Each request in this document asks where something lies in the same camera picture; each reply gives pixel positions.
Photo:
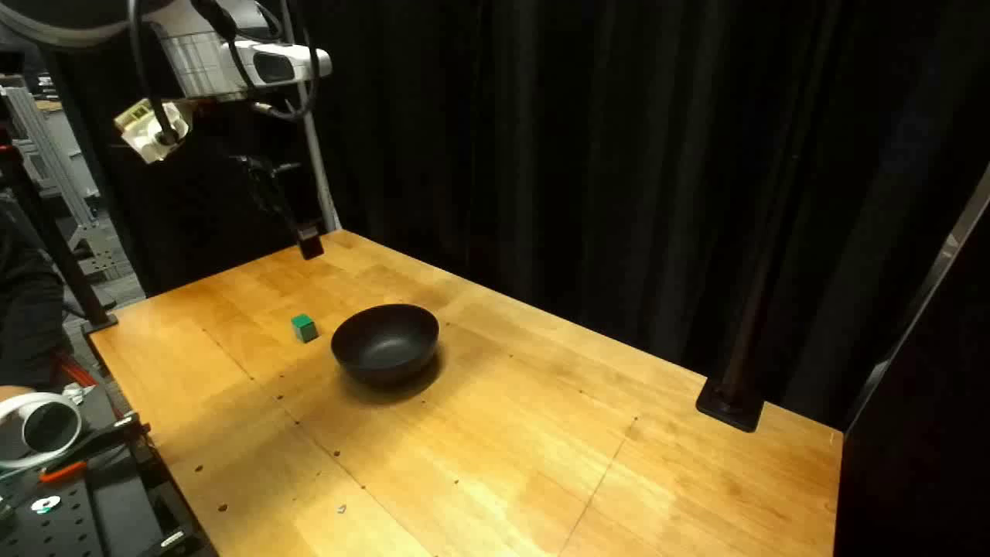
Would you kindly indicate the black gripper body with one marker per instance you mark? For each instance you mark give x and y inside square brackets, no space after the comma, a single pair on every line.
[267,183]

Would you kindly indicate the black perforated breadboard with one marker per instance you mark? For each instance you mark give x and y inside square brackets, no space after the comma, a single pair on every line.
[81,513]

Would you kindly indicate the black bowl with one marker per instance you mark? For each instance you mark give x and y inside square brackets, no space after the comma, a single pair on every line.
[386,345]

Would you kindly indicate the white tape roll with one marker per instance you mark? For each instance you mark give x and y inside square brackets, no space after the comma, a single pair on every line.
[39,424]

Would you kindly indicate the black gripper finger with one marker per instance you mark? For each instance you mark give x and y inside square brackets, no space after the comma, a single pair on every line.
[312,244]

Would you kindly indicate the grey metal rack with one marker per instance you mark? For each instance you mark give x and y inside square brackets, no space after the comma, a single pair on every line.
[52,175]

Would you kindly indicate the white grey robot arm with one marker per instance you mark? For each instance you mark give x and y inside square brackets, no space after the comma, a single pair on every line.
[197,47]

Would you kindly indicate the grey metal pole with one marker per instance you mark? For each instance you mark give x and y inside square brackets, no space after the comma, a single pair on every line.
[320,175]

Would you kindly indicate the black post with base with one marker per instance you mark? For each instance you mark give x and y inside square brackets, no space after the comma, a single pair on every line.
[744,342]

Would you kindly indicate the black side panel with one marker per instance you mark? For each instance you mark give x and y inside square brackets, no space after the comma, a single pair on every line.
[916,412]

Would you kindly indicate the small green cube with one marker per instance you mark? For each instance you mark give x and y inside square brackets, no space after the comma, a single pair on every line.
[304,330]

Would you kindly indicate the crumpled paper tag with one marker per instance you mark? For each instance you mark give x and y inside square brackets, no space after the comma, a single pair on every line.
[152,129]

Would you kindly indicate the black curtain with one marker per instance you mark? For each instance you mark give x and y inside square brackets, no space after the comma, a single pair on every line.
[638,155]

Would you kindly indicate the person in dark clothing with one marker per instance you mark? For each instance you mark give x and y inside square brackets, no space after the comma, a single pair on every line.
[25,297]

